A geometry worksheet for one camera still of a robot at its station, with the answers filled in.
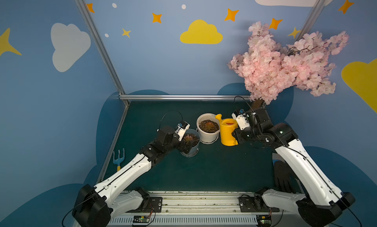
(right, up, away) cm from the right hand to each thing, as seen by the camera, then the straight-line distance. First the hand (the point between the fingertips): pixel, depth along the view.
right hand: (236, 131), depth 72 cm
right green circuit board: (+14, -45, 0) cm, 47 cm away
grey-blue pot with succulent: (-22, -6, +18) cm, 29 cm away
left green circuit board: (-48, -44, 0) cm, 65 cm away
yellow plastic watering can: (-4, +2, +1) cm, 5 cm away
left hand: (-24, -2, +6) cm, 25 cm away
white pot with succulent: (-11, 0, +23) cm, 25 cm away
